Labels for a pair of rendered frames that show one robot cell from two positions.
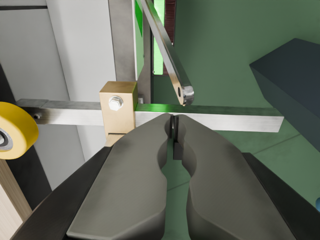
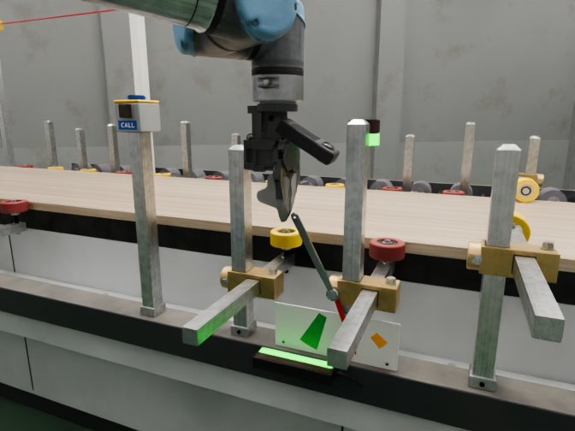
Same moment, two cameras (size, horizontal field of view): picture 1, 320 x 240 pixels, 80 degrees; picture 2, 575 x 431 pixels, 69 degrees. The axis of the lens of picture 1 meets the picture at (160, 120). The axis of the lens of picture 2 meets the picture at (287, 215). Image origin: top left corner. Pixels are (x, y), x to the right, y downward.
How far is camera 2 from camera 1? 0.75 m
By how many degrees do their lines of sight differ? 66
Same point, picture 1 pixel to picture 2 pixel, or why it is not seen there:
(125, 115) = (261, 274)
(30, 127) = (281, 242)
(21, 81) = (303, 277)
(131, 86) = (275, 288)
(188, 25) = not seen: outside the picture
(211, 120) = (225, 302)
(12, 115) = (293, 239)
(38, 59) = (311, 303)
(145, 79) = (260, 342)
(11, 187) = not seen: hidden behind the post
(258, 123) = (202, 319)
